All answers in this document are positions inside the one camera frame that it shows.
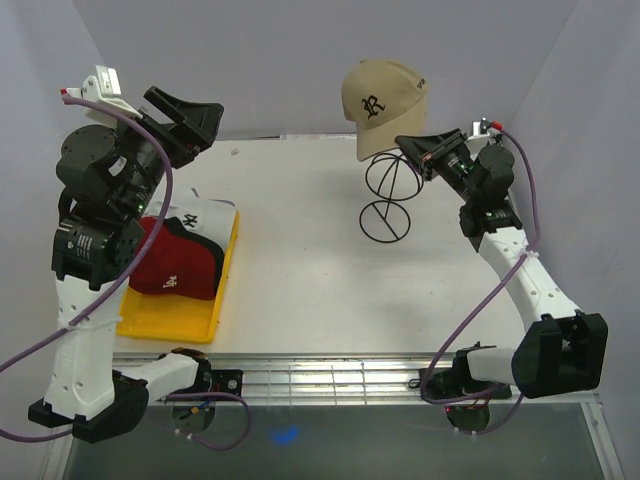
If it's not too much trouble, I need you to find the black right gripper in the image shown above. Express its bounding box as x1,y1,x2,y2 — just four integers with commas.
393,129,478,205

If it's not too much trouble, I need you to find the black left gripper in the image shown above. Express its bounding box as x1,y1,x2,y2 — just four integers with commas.
108,86,222,221

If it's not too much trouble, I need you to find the beige baseball cap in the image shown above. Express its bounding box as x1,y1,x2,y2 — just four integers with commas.
341,59,429,162

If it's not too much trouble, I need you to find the white baseball cap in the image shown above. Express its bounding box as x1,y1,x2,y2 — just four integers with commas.
152,188,237,253

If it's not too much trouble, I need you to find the black baseball cap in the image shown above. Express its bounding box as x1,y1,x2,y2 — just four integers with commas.
164,217,225,300

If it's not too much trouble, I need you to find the red baseball cap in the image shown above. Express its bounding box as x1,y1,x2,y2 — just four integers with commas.
129,242,187,296

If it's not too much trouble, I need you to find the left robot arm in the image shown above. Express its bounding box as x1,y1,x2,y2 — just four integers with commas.
28,87,224,443

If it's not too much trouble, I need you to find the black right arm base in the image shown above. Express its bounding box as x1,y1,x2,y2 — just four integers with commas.
421,369,512,434

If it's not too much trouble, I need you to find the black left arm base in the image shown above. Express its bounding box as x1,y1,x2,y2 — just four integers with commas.
171,370,243,434

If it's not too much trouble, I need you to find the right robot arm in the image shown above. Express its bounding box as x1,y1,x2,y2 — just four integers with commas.
396,121,608,405

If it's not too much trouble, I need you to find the yellow plastic tray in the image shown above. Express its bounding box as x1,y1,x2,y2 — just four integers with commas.
117,212,239,344

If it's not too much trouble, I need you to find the black wire hat stand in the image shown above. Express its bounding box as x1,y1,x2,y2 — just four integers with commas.
358,150,424,244

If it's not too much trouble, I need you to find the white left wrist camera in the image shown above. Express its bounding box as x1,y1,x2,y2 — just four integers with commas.
60,65,142,119

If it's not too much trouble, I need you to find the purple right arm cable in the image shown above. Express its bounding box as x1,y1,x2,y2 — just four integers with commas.
418,127,542,436

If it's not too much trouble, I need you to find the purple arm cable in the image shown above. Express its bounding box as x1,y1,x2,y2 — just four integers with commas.
0,97,251,451
418,127,542,436

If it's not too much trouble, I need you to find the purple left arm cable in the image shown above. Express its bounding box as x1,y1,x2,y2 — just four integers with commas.
0,97,251,451

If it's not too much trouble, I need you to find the aluminium table edge rail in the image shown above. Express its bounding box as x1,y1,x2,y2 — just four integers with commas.
109,352,601,406

